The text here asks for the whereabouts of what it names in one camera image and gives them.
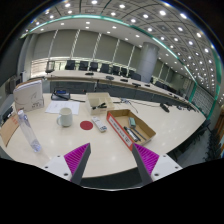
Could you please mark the black marker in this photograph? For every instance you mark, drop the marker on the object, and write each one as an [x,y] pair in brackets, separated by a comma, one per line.
[130,133]

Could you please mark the black microphone base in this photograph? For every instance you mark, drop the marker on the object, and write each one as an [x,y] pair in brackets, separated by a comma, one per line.
[164,107]

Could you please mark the grey whiteboard eraser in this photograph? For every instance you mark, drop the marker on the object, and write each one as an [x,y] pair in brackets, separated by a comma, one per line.
[132,122]

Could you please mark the black stapler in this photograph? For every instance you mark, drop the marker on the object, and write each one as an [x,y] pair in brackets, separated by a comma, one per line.
[100,106]

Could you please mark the round ceiling lights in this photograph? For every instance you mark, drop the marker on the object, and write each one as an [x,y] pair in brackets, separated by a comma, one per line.
[162,13]

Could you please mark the black desk phone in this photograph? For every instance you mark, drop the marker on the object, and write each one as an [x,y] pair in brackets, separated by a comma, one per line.
[60,95]

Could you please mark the white printed cardboard box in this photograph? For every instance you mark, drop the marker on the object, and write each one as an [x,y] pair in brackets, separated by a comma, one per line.
[28,96]

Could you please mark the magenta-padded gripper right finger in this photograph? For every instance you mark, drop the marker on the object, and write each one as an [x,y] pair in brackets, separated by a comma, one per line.
[146,157]

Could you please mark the beige divided organizer tray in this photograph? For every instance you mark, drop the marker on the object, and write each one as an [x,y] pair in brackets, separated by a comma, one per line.
[100,98]

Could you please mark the white remote control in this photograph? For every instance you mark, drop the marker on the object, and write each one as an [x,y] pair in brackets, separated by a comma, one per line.
[99,124]

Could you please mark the black box device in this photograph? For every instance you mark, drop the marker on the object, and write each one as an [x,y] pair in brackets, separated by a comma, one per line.
[7,114]

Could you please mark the clear plastic water bottle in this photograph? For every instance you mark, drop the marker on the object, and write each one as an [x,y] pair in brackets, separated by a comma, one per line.
[28,131]

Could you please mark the white ceramic mug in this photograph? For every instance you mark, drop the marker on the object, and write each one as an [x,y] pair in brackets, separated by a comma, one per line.
[65,117]

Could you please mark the flat brown cardboard sheet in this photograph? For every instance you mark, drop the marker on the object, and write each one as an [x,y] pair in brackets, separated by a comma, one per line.
[8,129]

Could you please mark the dark pen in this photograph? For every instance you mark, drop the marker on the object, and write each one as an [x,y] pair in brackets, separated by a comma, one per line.
[139,134]

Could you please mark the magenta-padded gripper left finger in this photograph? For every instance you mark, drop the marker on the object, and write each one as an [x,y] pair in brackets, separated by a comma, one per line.
[77,156]

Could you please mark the brown box with red label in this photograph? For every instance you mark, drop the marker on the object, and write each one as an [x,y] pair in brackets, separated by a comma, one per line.
[146,130]

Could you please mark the long curved conference desk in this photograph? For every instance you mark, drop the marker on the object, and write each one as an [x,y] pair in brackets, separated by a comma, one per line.
[80,87]

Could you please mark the row of black office chairs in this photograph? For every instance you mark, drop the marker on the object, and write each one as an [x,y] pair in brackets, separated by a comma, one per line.
[105,68]

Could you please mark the grey tube monitor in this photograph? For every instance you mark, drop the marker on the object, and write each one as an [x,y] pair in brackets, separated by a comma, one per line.
[14,85]

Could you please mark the flat round red coaster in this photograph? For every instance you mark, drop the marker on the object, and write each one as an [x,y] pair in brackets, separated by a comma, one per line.
[86,125]

